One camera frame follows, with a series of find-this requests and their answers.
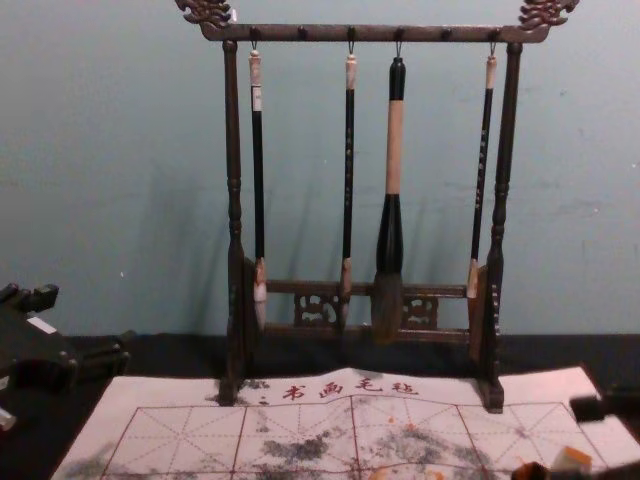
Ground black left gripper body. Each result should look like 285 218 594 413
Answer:
0 303 84 397

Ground orange and white small block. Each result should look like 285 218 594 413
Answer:
556 445 597 474

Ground black table cloth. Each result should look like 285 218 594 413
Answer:
0 327 640 480

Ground black dish with orange rim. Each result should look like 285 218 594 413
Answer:
515 460 554 480

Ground white felt mat, red grid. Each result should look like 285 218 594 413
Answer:
49 366 614 480

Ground black brush with labelled white cap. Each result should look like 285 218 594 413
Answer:
247 41 269 334

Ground slim black brush, white cap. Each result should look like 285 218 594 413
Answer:
466 41 500 301

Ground thin black brush, white cap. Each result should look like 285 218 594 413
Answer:
339 41 359 327

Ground large black and cream brush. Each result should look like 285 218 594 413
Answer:
369 41 408 347

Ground dark carved wooden brush rack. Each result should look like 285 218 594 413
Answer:
174 0 581 415

